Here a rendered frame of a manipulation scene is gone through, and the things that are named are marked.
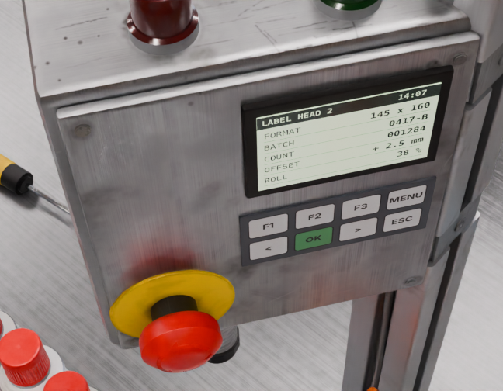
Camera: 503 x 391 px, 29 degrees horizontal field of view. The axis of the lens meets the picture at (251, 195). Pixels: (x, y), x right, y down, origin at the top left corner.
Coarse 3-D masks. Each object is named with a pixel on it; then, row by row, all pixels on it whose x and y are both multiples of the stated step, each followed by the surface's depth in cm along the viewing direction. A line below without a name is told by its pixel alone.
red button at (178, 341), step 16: (160, 304) 45; (176, 304) 45; (192, 304) 45; (160, 320) 44; (176, 320) 43; (192, 320) 44; (208, 320) 44; (144, 336) 44; (160, 336) 43; (176, 336) 43; (192, 336) 43; (208, 336) 44; (144, 352) 44; (160, 352) 44; (176, 352) 44; (192, 352) 44; (208, 352) 44; (160, 368) 44; (176, 368) 45; (192, 368) 45
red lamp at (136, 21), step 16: (144, 0) 34; (160, 0) 34; (176, 0) 34; (128, 16) 35; (144, 16) 34; (160, 16) 34; (176, 16) 34; (192, 16) 35; (128, 32) 35; (144, 32) 34; (160, 32) 34; (176, 32) 35; (192, 32) 35; (144, 48) 35; (160, 48) 35; (176, 48) 35
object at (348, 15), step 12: (324, 0) 36; (336, 0) 35; (348, 0) 35; (360, 0) 35; (372, 0) 36; (324, 12) 36; (336, 12) 36; (348, 12) 35; (360, 12) 36; (372, 12) 36
